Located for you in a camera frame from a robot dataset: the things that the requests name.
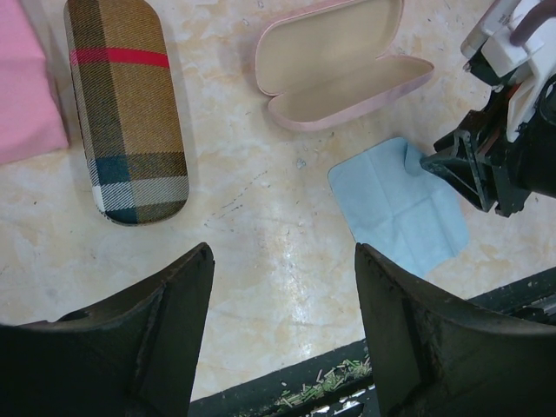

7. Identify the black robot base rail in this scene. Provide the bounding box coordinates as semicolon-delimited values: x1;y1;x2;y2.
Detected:
186;267;556;417

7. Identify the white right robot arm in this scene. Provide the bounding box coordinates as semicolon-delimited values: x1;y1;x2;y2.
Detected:
420;77;555;217

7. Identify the light blue cloth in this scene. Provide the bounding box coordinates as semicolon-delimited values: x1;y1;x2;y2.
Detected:
328;137;469;277

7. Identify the plaid brown glasses case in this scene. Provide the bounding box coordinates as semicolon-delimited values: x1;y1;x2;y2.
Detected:
63;0;189;226

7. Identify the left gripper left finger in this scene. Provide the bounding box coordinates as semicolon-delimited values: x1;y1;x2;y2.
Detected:
1;243;215;416

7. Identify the pink glasses case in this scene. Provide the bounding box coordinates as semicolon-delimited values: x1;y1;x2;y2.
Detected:
255;1;434;131

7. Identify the folded pink t-shirt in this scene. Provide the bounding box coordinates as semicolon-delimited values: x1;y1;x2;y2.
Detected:
1;1;69;164

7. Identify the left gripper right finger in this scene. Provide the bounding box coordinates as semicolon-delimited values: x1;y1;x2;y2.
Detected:
354;244;555;416

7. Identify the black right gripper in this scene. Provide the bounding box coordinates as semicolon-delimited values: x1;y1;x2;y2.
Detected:
420;86;547;217

